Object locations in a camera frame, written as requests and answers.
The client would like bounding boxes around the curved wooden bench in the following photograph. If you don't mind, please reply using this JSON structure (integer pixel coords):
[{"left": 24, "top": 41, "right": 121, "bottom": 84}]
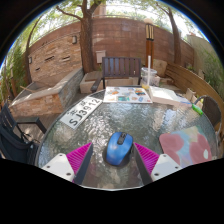
[{"left": 164, "top": 62, "right": 224, "bottom": 134}]

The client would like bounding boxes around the colourful printed leaflet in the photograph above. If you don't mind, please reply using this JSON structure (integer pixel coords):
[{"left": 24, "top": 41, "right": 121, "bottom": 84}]
[{"left": 102, "top": 85, "right": 153, "bottom": 105}]

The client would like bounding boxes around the slim leaning tree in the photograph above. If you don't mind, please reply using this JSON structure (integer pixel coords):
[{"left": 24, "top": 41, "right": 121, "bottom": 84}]
[{"left": 156, "top": 1, "right": 184, "bottom": 66}]

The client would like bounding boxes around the grey wall box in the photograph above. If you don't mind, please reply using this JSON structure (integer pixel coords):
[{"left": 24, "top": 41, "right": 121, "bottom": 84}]
[{"left": 95, "top": 49, "right": 107, "bottom": 64}]

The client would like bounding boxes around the beige stone block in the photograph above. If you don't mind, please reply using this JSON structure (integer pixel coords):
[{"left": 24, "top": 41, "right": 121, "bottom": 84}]
[{"left": 153, "top": 59, "right": 168, "bottom": 78}]

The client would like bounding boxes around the stone raised bed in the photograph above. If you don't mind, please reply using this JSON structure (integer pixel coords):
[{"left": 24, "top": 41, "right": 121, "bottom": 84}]
[{"left": 9, "top": 66, "right": 85, "bottom": 118}]

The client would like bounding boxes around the small white booklet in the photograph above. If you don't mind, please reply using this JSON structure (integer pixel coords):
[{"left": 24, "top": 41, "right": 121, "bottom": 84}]
[{"left": 176, "top": 94, "right": 194, "bottom": 108}]

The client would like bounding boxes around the white number plate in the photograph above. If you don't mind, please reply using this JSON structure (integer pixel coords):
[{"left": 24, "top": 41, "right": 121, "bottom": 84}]
[{"left": 59, "top": 96, "right": 103, "bottom": 130}]

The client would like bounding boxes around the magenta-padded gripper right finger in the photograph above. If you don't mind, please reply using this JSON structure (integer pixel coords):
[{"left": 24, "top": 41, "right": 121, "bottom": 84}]
[{"left": 133, "top": 142, "right": 184, "bottom": 186}]

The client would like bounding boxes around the blue computer mouse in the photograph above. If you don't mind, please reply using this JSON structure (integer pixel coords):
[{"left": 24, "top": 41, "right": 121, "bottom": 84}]
[{"left": 102, "top": 131, "right": 135, "bottom": 168}]

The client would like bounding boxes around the large tree trunk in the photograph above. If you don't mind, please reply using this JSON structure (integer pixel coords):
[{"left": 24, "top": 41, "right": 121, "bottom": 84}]
[{"left": 54, "top": 0, "right": 108, "bottom": 74}]

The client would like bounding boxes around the wooden garden lamp post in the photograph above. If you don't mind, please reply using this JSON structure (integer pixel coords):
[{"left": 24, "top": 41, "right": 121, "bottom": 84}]
[{"left": 143, "top": 18, "right": 156, "bottom": 69}]

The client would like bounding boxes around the thin bare tree trunk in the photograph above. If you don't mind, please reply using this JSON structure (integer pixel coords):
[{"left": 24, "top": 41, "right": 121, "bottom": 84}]
[{"left": 23, "top": 16, "right": 44, "bottom": 84}]

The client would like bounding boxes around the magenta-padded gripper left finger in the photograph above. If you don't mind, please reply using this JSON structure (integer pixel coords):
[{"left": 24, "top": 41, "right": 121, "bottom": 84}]
[{"left": 42, "top": 142, "right": 94, "bottom": 185}]

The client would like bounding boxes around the dark wooden slatted chair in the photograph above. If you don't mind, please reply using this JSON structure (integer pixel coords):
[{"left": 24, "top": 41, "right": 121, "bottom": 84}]
[{"left": 90, "top": 56, "right": 143, "bottom": 94}]

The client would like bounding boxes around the floral print mouse pad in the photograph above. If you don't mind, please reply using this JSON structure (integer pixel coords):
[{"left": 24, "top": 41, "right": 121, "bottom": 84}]
[{"left": 158, "top": 125, "right": 218, "bottom": 169}]

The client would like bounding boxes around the clear plastic cup with straw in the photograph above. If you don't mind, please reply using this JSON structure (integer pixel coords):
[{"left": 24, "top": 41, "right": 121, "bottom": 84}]
[{"left": 139, "top": 55, "right": 158, "bottom": 90}]

